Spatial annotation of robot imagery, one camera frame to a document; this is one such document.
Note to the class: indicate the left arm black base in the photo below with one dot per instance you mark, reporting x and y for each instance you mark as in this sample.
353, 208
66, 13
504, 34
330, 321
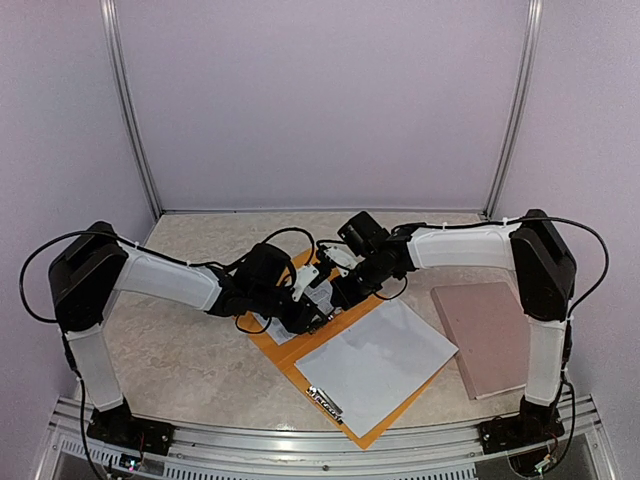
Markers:
116, 425

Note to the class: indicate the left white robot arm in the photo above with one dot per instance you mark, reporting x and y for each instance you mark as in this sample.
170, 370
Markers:
88, 276

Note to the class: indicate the left aluminium frame post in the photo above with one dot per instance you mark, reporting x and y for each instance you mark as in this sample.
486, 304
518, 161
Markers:
109, 14

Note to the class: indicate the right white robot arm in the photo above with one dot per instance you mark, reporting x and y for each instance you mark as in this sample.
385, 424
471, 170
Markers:
530, 246

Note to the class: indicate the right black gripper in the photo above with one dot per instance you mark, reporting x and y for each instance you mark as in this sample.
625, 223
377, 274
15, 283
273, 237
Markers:
347, 297

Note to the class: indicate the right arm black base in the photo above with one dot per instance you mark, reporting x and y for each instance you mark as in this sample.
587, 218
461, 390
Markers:
532, 424

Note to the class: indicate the aluminium frame post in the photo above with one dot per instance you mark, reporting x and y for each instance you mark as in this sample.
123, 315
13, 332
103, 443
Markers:
109, 14
518, 105

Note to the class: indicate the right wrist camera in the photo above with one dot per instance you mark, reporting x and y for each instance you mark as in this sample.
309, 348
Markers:
342, 260

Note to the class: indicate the right aluminium frame post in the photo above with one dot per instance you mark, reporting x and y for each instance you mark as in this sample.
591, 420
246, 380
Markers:
518, 105

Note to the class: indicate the orange folder top clip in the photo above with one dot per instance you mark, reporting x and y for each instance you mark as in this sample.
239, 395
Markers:
321, 398

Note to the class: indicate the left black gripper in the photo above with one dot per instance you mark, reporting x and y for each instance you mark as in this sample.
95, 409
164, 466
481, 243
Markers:
299, 323

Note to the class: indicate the white paper sheet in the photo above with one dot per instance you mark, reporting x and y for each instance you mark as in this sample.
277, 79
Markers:
377, 363
313, 311

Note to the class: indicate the front aluminium rail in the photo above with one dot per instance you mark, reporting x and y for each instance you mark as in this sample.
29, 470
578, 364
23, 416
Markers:
447, 451

